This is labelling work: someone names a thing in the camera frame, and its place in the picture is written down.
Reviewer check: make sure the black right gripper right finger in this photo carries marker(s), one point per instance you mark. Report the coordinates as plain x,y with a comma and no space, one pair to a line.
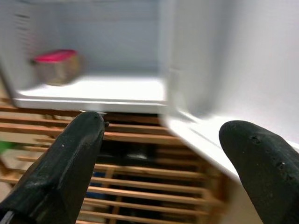
268,177

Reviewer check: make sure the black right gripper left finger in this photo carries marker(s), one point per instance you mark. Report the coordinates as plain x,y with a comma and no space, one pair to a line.
56,172

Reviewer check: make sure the white lined fridge door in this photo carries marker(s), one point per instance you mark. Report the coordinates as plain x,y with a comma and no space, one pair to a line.
233,70

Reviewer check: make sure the small blue object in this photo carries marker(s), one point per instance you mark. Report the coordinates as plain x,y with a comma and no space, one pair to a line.
97,178

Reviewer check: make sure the wooden lattice wine rack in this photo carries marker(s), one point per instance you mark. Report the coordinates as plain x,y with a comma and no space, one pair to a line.
151,186

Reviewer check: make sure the red lidded food container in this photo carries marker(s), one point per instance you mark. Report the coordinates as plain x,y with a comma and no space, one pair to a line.
57,65

